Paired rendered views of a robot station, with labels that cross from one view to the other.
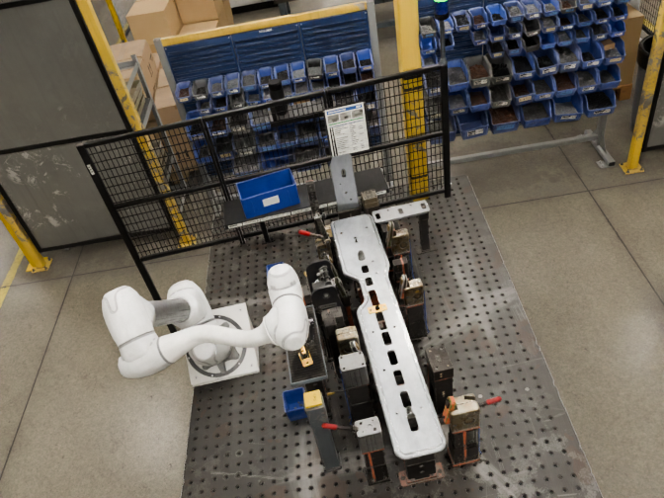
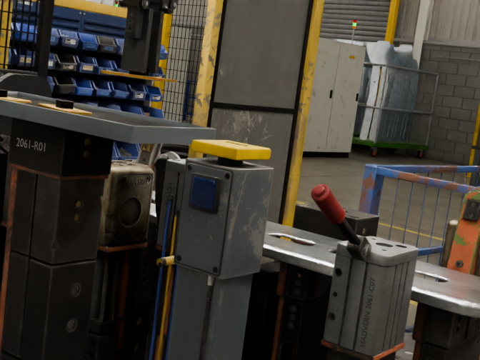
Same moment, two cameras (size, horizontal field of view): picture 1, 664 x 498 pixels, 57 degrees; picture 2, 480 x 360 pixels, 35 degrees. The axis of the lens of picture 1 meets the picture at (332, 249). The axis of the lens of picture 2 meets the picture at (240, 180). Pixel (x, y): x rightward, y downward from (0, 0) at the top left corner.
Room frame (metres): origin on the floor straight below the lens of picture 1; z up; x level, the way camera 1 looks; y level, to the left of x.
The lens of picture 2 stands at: (0.79, 0.79, 1.23)
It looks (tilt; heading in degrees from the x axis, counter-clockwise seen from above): 8 degrees down; 308
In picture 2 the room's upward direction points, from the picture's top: 7 degrees clockwise
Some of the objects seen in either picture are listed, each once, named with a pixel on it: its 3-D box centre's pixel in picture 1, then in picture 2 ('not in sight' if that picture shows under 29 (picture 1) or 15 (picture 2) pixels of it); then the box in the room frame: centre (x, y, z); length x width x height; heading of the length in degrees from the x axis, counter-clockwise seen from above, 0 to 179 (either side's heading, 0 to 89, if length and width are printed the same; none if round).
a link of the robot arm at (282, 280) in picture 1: (285, 288); not in sight; (1.42, 0.18, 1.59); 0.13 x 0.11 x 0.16; 3
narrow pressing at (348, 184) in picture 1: (344, 183); not in sight; (2.52, -0.13, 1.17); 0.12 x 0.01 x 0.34; 92
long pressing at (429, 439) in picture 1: (379, 312); (127, 195); (1.77, -0.15, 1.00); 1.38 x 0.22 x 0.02; 2
